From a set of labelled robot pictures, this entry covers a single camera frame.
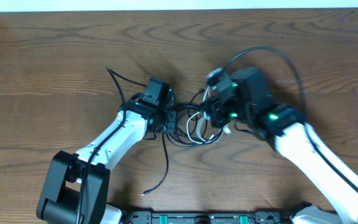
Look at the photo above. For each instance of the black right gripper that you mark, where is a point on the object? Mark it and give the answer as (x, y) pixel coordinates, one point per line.
(213, 107)

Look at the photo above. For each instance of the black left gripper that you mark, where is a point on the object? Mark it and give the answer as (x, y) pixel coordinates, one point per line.
(172, 128)

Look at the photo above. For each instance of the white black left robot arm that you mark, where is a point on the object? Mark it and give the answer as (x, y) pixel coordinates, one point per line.
(76, 186)

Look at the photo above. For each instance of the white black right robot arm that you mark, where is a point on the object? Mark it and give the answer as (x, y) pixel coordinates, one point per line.
(244, 96)

